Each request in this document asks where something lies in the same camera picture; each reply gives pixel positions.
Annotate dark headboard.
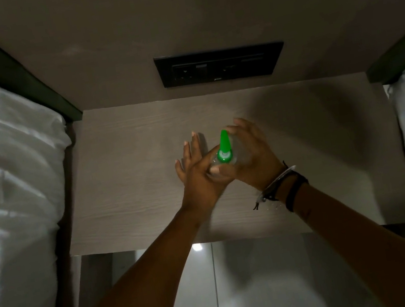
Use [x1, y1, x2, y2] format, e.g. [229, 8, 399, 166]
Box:
[359, 20, 405, 88]
[0, 0, 84, 134]

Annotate person's right forearm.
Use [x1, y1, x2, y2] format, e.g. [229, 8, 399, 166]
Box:
[273, 156, 405, 307]

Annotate person's left hand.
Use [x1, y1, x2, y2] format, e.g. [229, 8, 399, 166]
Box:
[170, 127, 237, 220]

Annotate person's left forearm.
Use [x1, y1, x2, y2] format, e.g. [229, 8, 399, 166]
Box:
[29, 202, 223, 307]

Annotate silver bangle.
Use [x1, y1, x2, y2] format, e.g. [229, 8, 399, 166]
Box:
[251, 164, 302, 205]

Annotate person's right hand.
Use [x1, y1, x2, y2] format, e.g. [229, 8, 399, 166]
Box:
[202, 111, 290, 200]

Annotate black wristband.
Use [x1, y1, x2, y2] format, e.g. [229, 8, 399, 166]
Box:
[281, 172, 314, 214]

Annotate clear bottle with green cap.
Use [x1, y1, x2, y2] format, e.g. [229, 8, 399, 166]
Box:
[205, 128, 241, 178]

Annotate black wall socket panel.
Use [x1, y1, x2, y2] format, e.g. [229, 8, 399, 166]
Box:
[153, 38, 289, 93]

